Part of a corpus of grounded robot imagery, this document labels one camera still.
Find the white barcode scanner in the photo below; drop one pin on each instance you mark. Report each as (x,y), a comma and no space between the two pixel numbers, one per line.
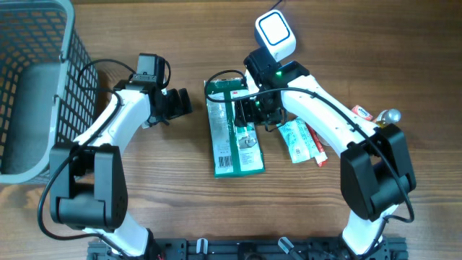
(273,31)

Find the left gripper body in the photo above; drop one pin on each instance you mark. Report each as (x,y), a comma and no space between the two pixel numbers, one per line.
(172,106)

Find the yellow oil bottle grey cap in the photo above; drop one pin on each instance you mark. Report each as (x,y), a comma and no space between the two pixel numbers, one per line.
(386,117)

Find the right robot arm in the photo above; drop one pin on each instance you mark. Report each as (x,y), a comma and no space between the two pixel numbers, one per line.
(375,165)

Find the red toothpaste tube box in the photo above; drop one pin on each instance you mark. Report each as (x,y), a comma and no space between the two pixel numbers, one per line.
(322,158)

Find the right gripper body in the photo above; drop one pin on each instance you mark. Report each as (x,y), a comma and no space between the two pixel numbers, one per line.
(257,111)

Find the green glove package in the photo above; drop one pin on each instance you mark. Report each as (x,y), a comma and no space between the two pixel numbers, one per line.
(236,150)

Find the grey plastic shopping basket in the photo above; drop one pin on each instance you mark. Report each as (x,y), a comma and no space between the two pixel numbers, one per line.
(47,96)

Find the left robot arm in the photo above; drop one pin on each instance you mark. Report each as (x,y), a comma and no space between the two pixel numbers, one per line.
(87,188)

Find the light green wipes packet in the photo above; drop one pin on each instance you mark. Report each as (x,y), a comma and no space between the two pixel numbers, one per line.
(299,140)

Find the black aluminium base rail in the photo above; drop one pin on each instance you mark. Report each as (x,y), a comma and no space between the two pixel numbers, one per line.
(311,248)

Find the green lid jar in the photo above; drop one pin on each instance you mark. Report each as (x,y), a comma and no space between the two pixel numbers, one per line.
(323,141)

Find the red tissue pack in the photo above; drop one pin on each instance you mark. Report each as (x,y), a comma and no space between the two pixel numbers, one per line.
(361,112)

